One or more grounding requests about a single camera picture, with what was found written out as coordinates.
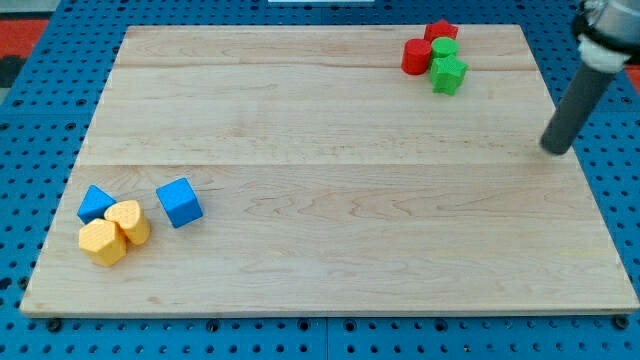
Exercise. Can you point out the wooden board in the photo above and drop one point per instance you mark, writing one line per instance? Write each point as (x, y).
(332, 184)

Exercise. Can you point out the blue cube block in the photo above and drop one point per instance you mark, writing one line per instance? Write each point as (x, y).
(179, 202)

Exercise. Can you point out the red cylinder block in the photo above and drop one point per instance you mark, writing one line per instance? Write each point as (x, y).
(416, 56)

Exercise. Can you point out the green star block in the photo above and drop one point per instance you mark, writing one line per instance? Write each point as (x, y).
(447, 74)

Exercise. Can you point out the green cylinder block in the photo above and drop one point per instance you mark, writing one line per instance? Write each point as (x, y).
(443, 47)

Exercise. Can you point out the red star block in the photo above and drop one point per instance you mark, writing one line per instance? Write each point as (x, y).
(441, 28)

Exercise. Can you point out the yellow heart block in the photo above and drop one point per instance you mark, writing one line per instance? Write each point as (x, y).
(130, 217)

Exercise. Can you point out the yellow hexagon block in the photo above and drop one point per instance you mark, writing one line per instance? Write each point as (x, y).
(103, 242)

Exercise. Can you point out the blue triangle block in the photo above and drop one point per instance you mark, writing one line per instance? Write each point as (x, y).
(94, 204)

